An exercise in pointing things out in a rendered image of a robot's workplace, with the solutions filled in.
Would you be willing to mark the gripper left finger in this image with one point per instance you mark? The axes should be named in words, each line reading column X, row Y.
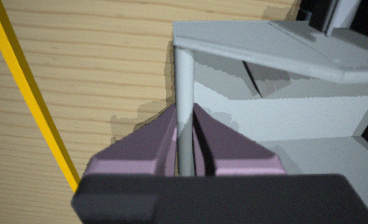
column 143, row 151

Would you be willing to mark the yellow bar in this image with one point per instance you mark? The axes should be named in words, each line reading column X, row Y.
column 22, row 74

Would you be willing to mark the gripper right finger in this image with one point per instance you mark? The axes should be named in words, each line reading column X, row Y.
column 227, row 152

